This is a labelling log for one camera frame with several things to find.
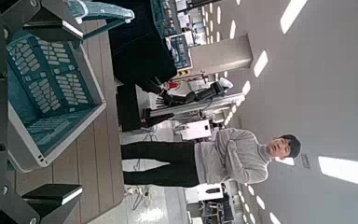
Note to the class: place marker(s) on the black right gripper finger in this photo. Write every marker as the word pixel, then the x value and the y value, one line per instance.
pixel 52 197
pixel 56 21

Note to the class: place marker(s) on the teal crate with grey rim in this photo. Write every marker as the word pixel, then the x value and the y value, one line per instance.
pixel 56 93

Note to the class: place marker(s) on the black idle robot arm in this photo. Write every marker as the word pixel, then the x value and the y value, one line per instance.
pixel 183 97

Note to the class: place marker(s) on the black wheeled robot base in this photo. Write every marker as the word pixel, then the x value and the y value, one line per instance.
pixel 129 109

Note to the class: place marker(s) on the small teal mesh crate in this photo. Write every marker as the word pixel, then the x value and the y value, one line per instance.
pixel 181 51

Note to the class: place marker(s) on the small white box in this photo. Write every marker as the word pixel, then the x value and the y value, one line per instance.
pixel 195 130

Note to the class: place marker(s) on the grey robot lift column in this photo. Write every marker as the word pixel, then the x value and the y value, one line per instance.
pixel 199 107

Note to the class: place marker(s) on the person in grey sweater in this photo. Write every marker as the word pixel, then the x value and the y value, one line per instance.
pixel 230 158

